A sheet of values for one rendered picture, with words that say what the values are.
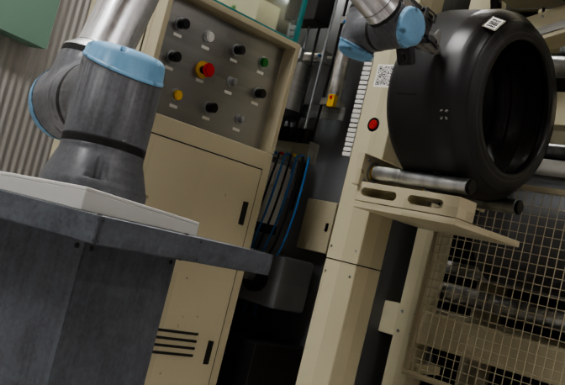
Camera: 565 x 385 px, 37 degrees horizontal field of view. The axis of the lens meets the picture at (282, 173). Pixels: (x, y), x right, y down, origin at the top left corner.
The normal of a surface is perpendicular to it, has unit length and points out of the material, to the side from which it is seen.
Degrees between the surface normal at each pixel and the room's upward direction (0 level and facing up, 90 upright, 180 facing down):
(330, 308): 90
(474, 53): 76
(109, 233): 90
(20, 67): 90
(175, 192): 90
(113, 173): 67
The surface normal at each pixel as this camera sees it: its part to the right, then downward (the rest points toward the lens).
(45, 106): -0.80, 0.15
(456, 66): -0.43, -0.28
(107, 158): 0.43, -0.37
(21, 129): 0.85, 0.17
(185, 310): 0.71, 0.11
